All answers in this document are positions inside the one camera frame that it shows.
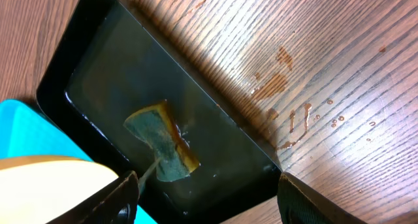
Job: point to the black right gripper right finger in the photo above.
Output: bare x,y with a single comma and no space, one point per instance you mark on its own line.
299,203

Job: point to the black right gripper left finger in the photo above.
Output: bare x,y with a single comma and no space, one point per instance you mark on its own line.
115,203

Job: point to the light green plate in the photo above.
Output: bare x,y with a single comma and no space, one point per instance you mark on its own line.
39,188

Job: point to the yellow green sponge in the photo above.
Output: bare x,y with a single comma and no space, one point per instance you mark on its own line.
155,126

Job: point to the blue plastic tray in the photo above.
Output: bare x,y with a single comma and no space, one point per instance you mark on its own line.
24,132

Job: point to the black water tray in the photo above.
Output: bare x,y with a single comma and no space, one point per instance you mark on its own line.
110,62

